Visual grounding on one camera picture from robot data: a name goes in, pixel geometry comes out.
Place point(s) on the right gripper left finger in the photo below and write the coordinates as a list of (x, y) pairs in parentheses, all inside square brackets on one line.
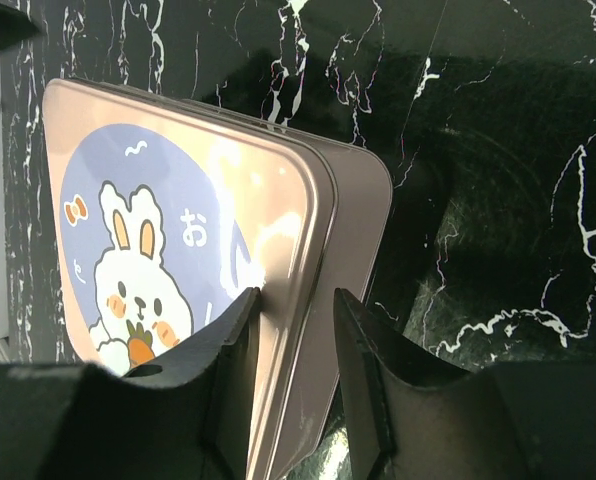
[(183, 415)]

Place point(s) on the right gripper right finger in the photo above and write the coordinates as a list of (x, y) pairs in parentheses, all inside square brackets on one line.
[(411, 415)]

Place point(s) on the pink tin lid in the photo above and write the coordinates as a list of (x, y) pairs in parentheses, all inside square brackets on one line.
[(165, 212)]

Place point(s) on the pink chocolate tin box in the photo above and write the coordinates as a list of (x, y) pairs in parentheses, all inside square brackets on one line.
[(362, 197)]

